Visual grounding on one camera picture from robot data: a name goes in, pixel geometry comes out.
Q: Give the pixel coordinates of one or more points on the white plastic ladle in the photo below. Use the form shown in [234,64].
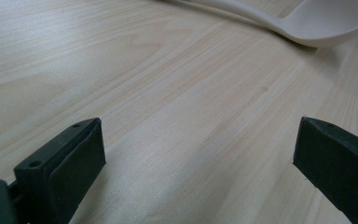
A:
[323,25]

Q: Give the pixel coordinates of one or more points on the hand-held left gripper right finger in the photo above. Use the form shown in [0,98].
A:
[338,161]

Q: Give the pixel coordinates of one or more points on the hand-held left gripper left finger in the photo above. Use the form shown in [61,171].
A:
[59,174]

